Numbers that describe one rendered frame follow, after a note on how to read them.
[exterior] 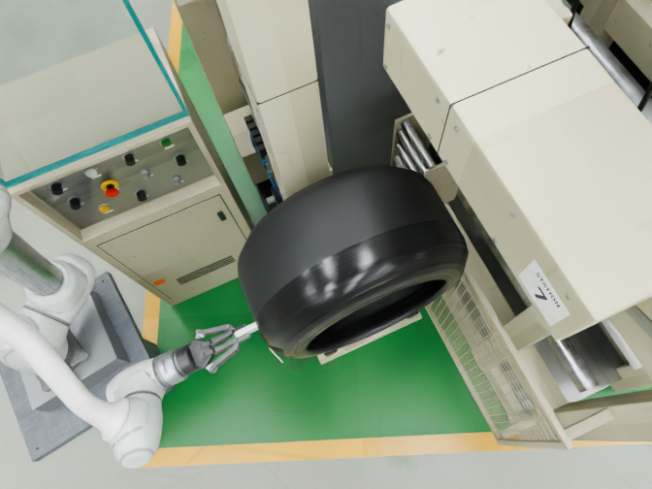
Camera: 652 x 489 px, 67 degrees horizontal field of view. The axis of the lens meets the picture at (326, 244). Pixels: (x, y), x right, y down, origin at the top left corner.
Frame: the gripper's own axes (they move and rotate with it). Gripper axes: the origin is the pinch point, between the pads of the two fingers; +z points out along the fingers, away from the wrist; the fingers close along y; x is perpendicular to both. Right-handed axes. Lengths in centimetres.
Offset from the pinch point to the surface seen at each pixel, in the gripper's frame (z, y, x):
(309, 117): 39, 26, -37
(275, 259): 18.2, 4.7, -25.3
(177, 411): -75, 9, 104
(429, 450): 26, -54, 118
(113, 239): -41, 59, 24
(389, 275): 39.1, -10.1, -25.6
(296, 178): 29.9, 25.8, -16.0
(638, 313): 69, -37, -43
